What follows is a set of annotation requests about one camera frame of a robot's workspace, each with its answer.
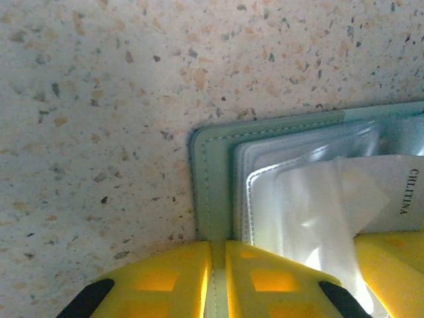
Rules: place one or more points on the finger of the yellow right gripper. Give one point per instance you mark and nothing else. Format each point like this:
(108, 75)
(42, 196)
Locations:
(397, 265)

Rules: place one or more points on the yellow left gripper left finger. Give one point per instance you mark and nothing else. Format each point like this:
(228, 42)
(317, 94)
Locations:
(149, 291)

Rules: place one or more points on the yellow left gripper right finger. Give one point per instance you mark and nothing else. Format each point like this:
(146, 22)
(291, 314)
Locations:
(265, 291)

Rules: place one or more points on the green card holder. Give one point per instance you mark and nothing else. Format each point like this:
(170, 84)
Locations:
(212, 172)

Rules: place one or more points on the white grey card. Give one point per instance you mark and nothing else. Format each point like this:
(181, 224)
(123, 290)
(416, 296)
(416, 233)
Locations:
(397, 185)

